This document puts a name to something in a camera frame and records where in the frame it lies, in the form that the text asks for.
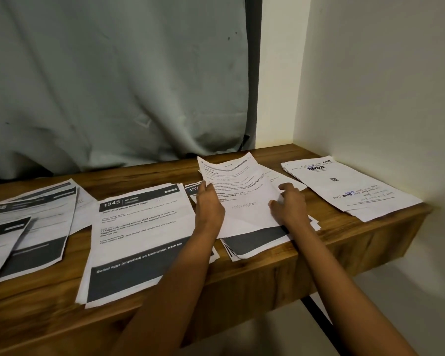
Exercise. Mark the person's right hand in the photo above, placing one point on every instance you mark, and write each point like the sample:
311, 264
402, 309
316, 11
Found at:
292, 209

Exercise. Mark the person's left hand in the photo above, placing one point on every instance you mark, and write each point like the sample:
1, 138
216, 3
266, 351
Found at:
209, 213

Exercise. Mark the person's left fingers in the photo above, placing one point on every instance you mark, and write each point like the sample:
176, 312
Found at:
203, 187

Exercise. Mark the person's right thumb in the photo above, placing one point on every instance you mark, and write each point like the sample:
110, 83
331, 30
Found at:
273, 206

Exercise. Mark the white printed paper sheet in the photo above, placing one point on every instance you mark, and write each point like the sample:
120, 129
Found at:
244, 189

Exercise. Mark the person's left forearm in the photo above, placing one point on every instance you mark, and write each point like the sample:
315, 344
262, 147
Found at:
170, 292

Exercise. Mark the person's right forearm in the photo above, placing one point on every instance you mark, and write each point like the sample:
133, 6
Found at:
341, 289

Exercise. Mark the paper stack with dark band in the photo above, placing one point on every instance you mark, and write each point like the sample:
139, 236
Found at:
256, 242

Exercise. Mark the white paper stack with handwriting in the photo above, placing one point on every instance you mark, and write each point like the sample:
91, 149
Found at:
348, 187

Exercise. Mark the paper stack with dark footer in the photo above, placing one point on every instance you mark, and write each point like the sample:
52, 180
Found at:
137, 233

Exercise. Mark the black metal desk leg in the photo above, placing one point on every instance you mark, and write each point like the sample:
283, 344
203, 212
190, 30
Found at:
323, 324

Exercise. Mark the black vertical pole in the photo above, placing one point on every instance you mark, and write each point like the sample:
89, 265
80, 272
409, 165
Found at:
254, 70

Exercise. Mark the grey-green curtain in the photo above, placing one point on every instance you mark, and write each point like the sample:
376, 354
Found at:
115, 77

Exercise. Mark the fanned stack of printed sheets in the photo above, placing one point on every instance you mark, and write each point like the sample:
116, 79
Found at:
40, 218

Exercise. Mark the printed sheet with dark header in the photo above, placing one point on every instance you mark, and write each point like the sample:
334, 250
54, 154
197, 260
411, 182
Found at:
0, 240

